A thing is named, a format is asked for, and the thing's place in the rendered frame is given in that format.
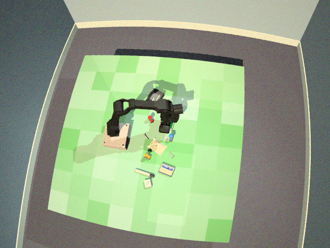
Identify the beige stamp pad tin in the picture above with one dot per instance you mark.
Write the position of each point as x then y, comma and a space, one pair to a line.
165, 169

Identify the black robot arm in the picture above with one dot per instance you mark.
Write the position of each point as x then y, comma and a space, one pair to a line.
162, 106

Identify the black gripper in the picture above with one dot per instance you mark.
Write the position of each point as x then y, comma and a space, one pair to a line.
165, 125

